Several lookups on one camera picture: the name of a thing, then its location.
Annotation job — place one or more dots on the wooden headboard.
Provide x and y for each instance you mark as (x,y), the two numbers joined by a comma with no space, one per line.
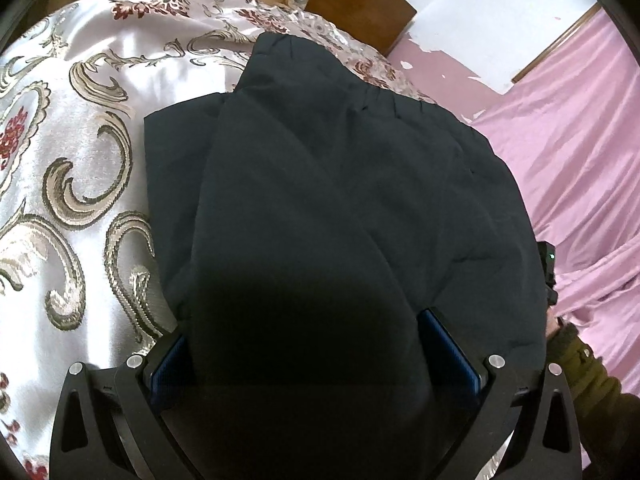
(360,5)

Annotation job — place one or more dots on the floral satin bedspread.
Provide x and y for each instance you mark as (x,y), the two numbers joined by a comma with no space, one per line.
(85,160)

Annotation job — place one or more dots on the black padded jacket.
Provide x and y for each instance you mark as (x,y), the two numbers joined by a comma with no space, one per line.
(325,235)

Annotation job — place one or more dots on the person's right forearm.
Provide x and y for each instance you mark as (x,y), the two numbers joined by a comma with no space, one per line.
(595,395)

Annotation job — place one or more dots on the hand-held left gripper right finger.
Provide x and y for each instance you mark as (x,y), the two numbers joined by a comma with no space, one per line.
(450,345)

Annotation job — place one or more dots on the person's right hand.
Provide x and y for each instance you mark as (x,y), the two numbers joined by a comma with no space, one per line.
(554,326)

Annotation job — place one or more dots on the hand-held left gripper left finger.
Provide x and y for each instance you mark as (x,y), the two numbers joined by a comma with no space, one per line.
(167,365)

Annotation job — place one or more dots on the pink curtain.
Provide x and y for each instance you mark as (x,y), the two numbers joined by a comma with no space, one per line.
(585,170)

